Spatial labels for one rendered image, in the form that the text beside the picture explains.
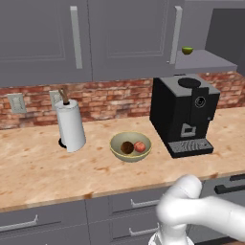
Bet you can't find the pale green bowl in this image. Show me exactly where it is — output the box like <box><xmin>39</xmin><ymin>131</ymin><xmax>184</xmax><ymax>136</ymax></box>
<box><xmin>109</xmin><ymin>131</ymin><xmax>153</xmax><ymax>164</ymax></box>

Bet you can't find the grey cabinet door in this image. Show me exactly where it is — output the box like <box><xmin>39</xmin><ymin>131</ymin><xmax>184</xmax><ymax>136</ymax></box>
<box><xmin>0</xmin><ymin>0</ymin><xmax>93</xmax><ymax>88</ymax></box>
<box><xmin>87</xmin><ymin>0</ymin><xmax>186</xmax><ymax>82</ymax></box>

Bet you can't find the brown round fruit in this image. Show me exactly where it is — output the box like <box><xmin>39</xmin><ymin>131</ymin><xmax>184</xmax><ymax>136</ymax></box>
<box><xmin>120</xmin><ymin>141</ymin><xmax>135</xmax><ymax>156</ymax></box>

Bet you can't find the red round fruit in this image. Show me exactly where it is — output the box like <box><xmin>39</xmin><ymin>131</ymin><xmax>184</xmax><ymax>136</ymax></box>
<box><xmin>133</xmin><ymin>141</ymin><xmax>147</xmax><ymax>153</ymax></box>

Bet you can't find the white paper towel roll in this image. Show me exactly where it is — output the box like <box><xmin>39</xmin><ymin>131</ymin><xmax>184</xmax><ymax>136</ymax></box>
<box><xmin>55</xmin><ymin>99</ymin><xmax>87</xmax><ymax>153</ymax></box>

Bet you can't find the black coffee machine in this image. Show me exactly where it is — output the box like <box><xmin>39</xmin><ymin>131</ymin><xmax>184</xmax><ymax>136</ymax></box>
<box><xmin>148</xmin><ymin>74</ymin><xmax>222</xmax><ymax>159</ymax></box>

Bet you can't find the wooden paper towel holder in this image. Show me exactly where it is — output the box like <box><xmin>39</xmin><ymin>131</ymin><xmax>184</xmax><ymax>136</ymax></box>
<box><xmin>57</xmin><ymin>87</ymin><xmax>71</xmax><ymax>149</ymax></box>

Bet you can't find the grey drawer front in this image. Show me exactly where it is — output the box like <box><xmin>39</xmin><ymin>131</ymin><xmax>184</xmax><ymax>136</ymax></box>
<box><xmin>0</xmin><ymin>199</ymin><xmax>89</xmax><ymax>236</ymax></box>
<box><xmin>109</xmin><ymin>212</ymin><xmax>161</xmax><ymax>245</ymax></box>
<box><xmin>107</xmin><ymin>186</ymin><xmax>170</xmax><ymax>215</ymax></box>

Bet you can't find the green lime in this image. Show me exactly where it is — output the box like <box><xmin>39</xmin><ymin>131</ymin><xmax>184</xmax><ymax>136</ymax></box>
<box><xmin>181</xmin><ymin>46</ymin><xmax>194</xmax><ymax>56</ymax></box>

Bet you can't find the grey appliance front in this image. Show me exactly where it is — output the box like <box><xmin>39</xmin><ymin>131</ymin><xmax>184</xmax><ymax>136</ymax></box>
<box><xmin>187</xmin><ymin>173</ymin><xmax>245</xmax><ymax>245</ymax></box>

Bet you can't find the white wall outlet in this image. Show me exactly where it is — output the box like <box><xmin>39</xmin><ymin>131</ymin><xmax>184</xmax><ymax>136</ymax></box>
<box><xmin>49</xmin><ymin>89</ymin><xmax>65</xmax><ymax>111</ymax></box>
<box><xmin>7</xmin><ymin>92</ymin><xmax>28</xmax><ymax>115</ymax></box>

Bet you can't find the silver drawer handle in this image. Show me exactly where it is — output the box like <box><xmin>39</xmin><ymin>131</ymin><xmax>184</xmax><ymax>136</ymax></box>
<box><xmin>0</xmin><ymin>214</ymin><xmax>39</xmax><ymax>234</ymax></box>
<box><xmin>128</xmin><ymin>222</ymin><xmax>160</xmax><ymax>237</ymax></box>
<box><xmin>129</xmin><ymin>197</ymin><xmax>161</xmax><ymax>210</ymax></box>

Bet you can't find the silver cabinet door handle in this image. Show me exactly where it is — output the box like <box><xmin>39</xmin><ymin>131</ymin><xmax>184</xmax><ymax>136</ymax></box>
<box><xmin>167</xmin><ymin>5</ymin><xmax>184</xmax><ymax>65</ymax></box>
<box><xmin>69</xmin><ymin>5</ymin><xmax>83</xmax><ymax>70</ymax></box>

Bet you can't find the grey wall shelf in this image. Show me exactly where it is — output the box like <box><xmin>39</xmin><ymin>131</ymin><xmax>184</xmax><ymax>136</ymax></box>
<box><xmin>174</xmin><ymin>49</ymin><xmax>239</xmax><ymax>75</ymax></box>

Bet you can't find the black bar handle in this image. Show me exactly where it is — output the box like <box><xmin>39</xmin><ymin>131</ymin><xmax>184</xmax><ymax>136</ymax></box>
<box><xmin>213</xmin><ymin>183</ymin><xmax>245</xmax><ymax>195</ymax></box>
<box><xmin>229</xmin><ymin>173</ymin><xmax>245</xmax><ymax>182</ymax></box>

